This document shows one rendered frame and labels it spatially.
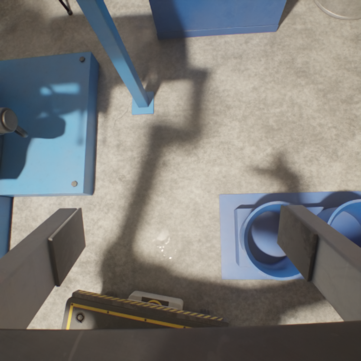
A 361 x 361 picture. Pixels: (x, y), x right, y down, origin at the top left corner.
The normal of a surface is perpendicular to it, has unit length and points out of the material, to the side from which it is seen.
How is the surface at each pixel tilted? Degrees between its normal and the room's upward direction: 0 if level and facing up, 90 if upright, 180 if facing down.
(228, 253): 0
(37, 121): 0
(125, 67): 90
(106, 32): 90
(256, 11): 90
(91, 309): 0
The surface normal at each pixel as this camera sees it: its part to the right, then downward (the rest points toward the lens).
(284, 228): -1.00, 0.01
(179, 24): 0.01, 0.99
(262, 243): -0.09, -0.16
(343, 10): -0.32, 0.95
